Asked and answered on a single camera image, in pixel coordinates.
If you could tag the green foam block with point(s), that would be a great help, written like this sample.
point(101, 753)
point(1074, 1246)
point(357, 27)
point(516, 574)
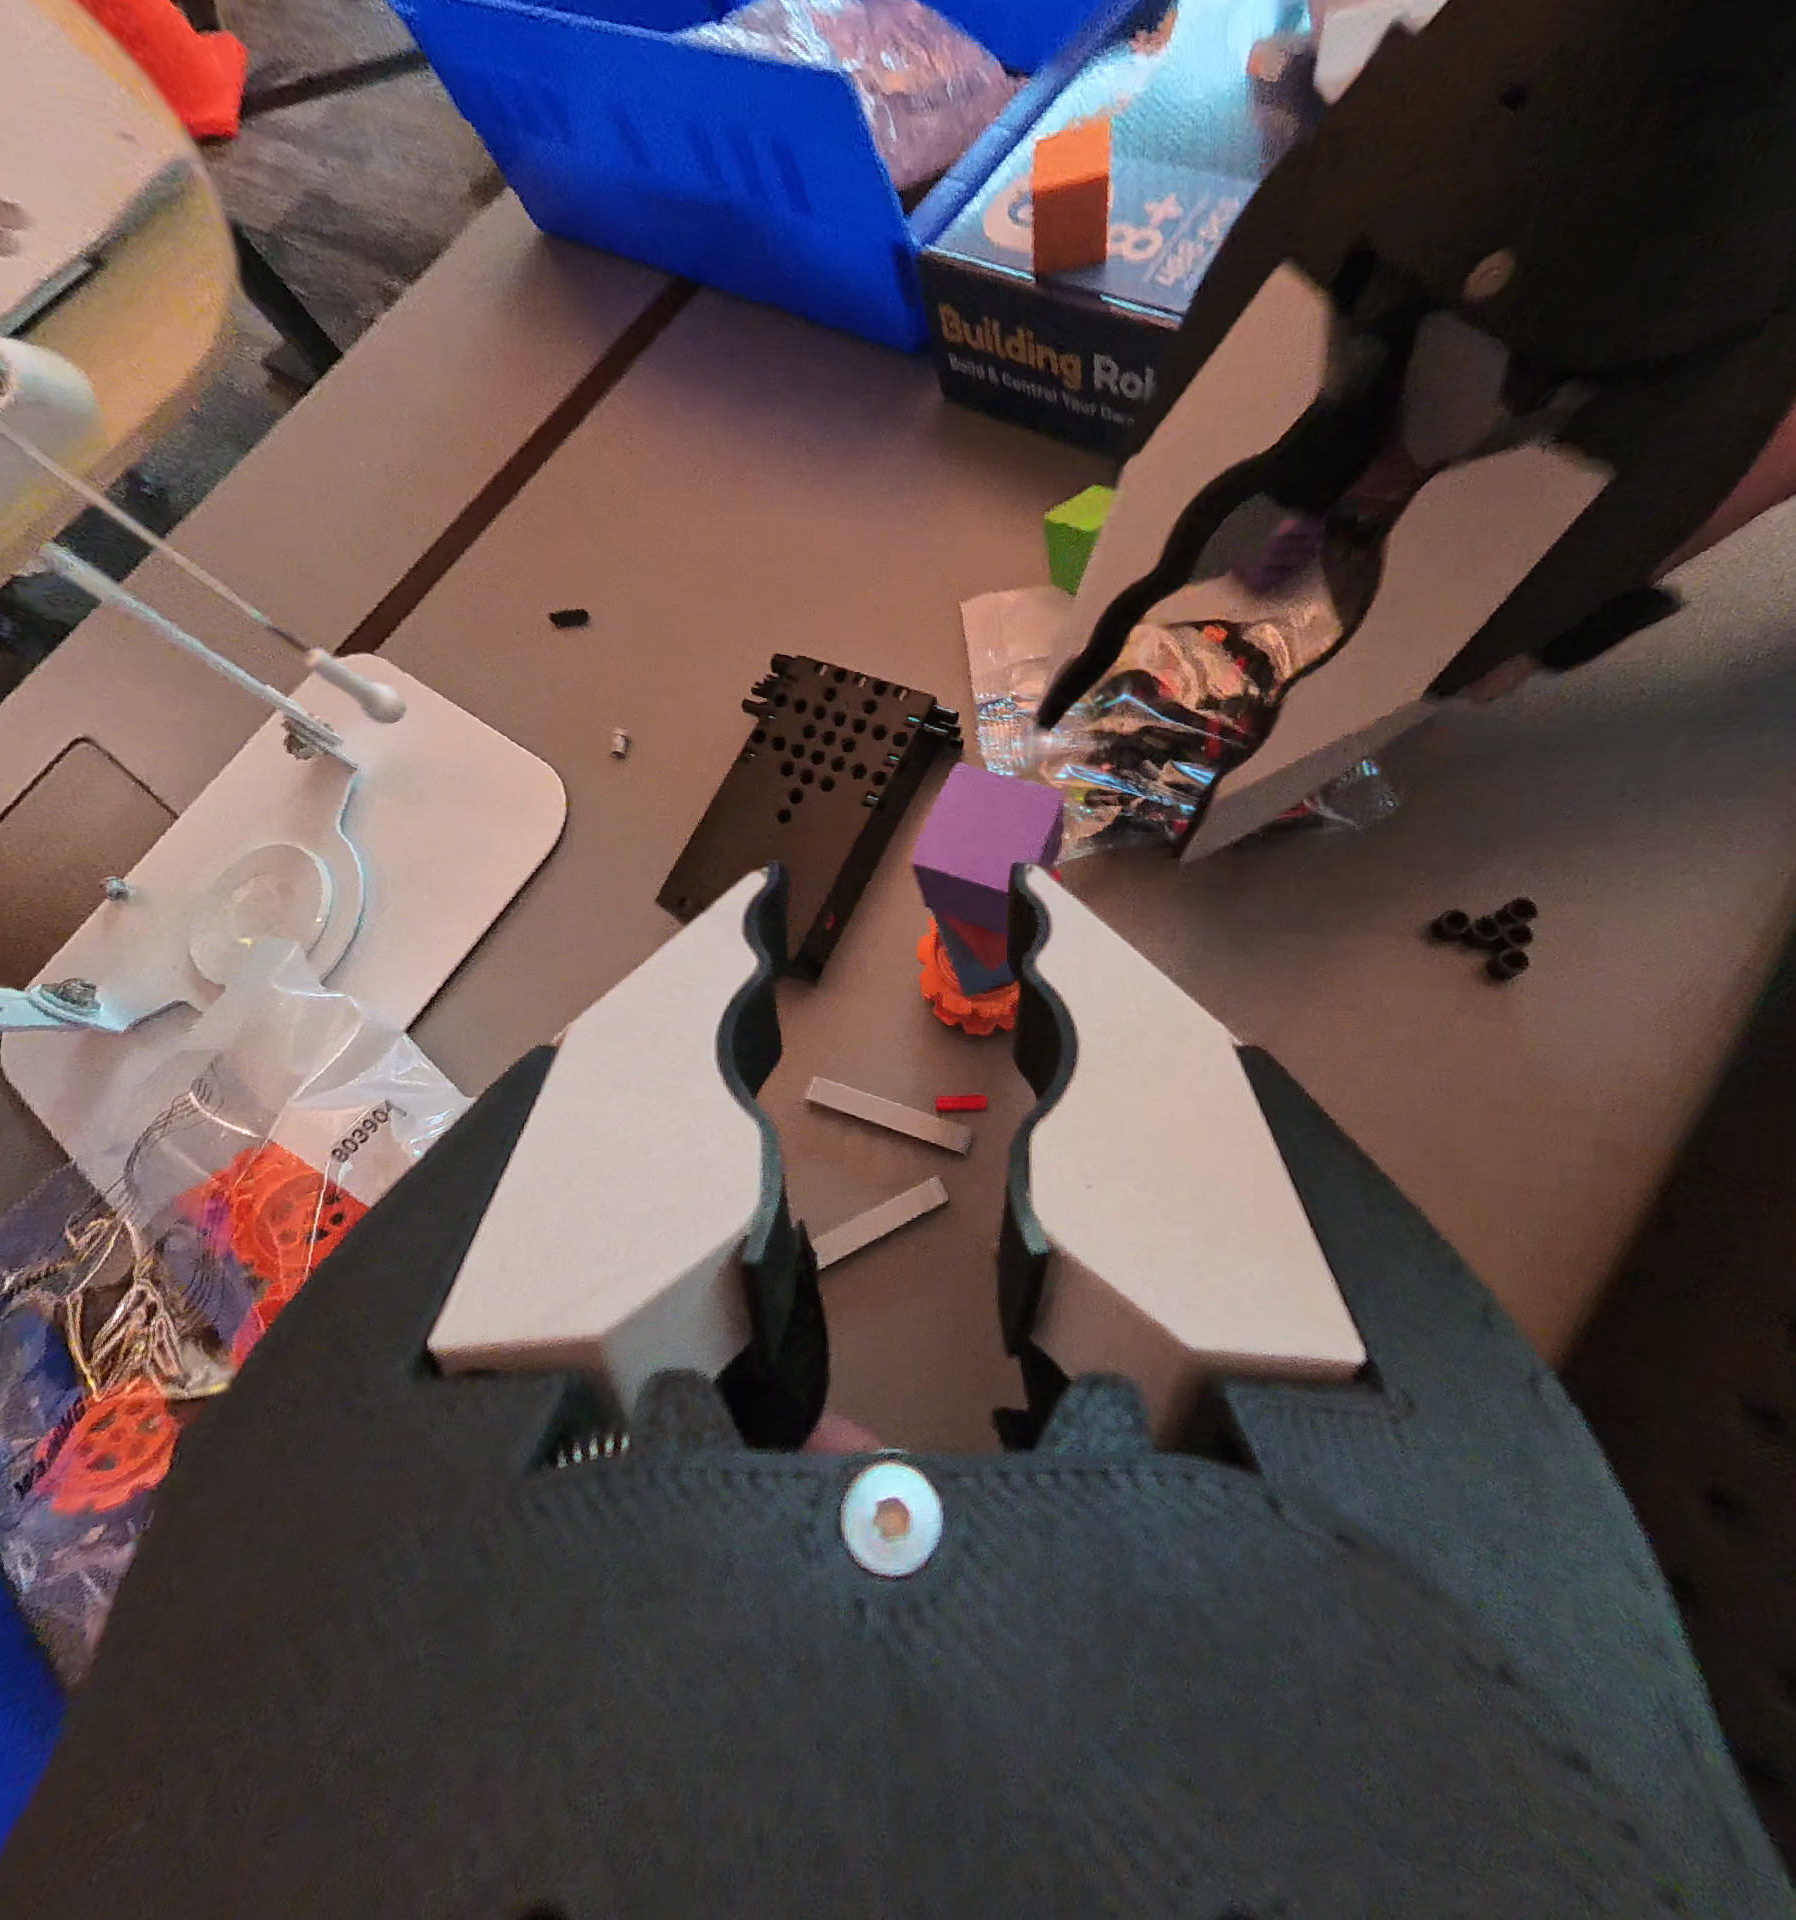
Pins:
point(1082, 538)

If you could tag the dark blue printed cardboard box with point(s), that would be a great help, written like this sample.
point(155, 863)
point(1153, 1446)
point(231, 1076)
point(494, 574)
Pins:
point(1047, 358)

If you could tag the white-tipped metal rod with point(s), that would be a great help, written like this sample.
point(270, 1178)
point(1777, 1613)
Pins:
point(357, 687)

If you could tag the clear bag of mixed parts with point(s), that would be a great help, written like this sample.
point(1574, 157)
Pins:
point(42, 1318)

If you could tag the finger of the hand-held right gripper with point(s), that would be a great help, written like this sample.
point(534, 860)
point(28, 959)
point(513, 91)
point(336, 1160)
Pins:
point(1454, 586)
point(1226, 392)

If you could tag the crinkled bag of orange gears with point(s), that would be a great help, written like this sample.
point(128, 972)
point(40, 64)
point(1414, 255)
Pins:
point(275, 1214)

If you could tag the black perforated plastic box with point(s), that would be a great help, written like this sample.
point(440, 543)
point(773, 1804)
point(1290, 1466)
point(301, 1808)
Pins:
point(825, 778)

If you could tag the white rounded stand base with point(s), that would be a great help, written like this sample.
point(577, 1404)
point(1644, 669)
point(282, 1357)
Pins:
point(449, 808)

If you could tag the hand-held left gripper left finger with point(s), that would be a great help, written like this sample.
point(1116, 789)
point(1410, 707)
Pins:
point(612, 1200)

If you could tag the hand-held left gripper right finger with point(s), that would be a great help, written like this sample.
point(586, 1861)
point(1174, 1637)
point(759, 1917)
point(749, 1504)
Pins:
point(1181, 1200)

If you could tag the orange plastic gear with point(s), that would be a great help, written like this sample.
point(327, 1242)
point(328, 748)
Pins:
point(970, 1012)

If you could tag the blue foam block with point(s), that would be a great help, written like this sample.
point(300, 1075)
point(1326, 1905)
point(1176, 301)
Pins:
point(988, 972)

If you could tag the orange foam block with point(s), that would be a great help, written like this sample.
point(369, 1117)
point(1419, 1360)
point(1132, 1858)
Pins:
point(1073, 203)

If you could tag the blue plastic bin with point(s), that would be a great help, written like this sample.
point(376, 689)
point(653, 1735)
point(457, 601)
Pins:
point(656, 136)

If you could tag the black multi-hole connector piece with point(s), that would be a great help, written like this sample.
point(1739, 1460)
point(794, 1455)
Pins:
point(1489, 935)

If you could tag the orange plastic object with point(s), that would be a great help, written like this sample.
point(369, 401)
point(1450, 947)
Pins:
point(176, 60)

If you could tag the dark perforated panel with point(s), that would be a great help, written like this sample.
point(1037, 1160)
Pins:
point(1736, 1425)

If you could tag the grey desk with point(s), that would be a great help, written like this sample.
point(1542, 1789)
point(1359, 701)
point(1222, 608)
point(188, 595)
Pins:
point(762, 497)

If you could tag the bubble wrap bag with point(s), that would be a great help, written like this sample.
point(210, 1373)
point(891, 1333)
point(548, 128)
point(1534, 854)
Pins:
point(868, 75)

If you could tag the long grey beam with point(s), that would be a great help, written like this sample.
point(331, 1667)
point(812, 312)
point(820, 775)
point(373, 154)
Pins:
point(883, 1223)
point(891, 1120)

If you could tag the shiny bag of black parts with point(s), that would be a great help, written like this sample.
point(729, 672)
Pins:
point(1138, 704)

